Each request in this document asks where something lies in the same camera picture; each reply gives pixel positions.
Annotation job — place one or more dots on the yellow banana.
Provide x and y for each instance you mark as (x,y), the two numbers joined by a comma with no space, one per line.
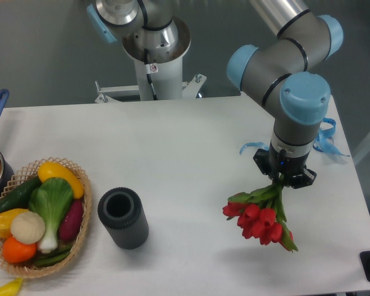
(12,288)

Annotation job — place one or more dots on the green pea pods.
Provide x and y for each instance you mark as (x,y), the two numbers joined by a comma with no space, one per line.
(52,258)

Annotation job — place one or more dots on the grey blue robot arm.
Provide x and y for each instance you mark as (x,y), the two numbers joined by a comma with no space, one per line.
(277,78)

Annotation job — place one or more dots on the yellow bell pepper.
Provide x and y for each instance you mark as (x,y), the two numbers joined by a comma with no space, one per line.
(6,219)

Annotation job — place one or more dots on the white garlic bulb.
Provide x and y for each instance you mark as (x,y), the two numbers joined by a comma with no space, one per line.
(27,227)

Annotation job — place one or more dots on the red tulip bouquet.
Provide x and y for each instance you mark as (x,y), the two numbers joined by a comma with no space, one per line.
(260,215)

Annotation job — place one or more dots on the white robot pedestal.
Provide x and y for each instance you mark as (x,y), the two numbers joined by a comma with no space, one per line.
(158,63)

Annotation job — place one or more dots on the dark grey ribbed vase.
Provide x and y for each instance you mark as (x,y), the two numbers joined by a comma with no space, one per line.
(121,212)

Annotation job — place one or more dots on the green cucumber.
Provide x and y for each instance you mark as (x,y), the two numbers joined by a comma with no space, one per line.
(20,195)

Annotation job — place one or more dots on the orange fruit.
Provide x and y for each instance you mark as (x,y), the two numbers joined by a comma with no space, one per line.
(14,251)

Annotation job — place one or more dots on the yellow squash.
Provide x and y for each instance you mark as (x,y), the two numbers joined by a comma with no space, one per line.
(55,170)

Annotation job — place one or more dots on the curled blue ribbon strip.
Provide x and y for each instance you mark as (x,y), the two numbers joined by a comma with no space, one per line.
(259,145)

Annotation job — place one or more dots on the purple sweet potato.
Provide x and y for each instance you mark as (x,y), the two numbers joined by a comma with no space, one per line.
(71,224)

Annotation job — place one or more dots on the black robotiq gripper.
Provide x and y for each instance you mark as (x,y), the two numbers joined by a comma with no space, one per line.
(283,169)

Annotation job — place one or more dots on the woven wicker basket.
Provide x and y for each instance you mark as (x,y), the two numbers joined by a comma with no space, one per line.
(26,269)

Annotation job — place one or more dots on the green bok choy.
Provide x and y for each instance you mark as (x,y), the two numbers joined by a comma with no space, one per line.
(51,202)

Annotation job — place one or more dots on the blue ribbon bundle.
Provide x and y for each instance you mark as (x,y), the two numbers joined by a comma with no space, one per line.
(324,142)

